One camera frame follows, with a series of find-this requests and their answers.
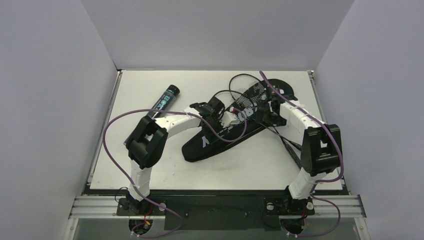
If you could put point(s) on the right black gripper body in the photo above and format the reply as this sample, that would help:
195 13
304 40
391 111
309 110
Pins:
265 112

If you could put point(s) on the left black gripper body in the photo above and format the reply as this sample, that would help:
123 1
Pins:
218 108

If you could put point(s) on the black racket bag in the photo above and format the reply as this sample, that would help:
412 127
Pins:
201 147

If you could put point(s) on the black shuttlecock tube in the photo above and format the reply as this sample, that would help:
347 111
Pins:
168 97

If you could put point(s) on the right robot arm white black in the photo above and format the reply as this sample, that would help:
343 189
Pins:
320 151

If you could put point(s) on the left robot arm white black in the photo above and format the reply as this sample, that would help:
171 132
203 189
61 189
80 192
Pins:
147 142

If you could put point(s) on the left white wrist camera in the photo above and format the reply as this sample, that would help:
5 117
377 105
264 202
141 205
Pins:
229 119

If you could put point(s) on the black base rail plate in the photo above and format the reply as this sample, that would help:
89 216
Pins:
219 209

